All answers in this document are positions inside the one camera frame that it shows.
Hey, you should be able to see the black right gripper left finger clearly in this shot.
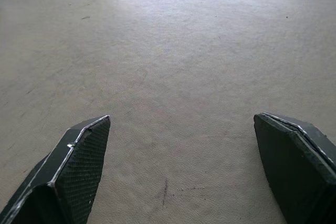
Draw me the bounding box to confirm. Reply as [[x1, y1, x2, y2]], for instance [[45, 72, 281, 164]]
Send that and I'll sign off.
[[0, 115, 111, 224]]

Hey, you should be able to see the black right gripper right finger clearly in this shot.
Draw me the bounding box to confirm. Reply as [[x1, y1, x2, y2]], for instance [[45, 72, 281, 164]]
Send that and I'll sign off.
[[253, 112, 336, 224]]

